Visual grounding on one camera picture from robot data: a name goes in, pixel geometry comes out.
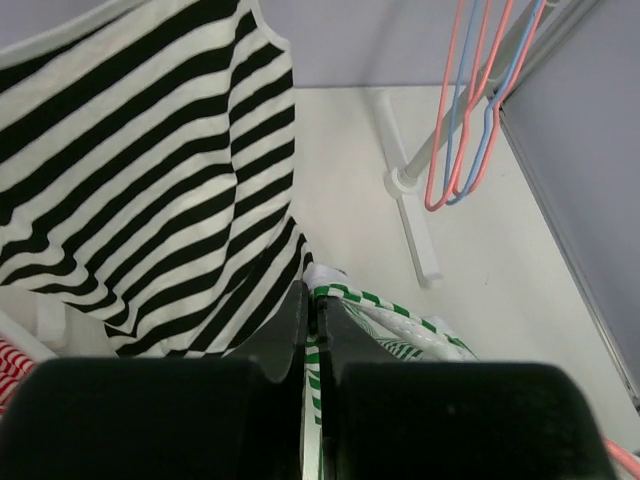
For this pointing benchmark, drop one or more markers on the red white striped tank top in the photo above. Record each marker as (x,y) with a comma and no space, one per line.
(15,366)

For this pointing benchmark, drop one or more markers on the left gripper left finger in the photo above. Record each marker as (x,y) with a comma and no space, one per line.
(232,417)

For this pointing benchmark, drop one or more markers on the pink wire hanger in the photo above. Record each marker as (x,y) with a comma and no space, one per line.
(476,88)

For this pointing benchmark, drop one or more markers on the black white striped tank top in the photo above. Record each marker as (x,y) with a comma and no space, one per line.
(147,164)

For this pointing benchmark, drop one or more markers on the white clothes rack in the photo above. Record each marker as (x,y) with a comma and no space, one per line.
(406,176)

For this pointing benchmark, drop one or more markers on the light blue wire hanger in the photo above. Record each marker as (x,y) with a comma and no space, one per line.
(492,110)

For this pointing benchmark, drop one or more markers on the green white striped tank top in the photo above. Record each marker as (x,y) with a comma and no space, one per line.
(403,334)

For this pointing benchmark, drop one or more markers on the white plastic basket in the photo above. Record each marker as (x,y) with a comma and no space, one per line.
(33,323)

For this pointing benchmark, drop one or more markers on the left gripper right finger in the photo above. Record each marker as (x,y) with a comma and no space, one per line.
(384,418)

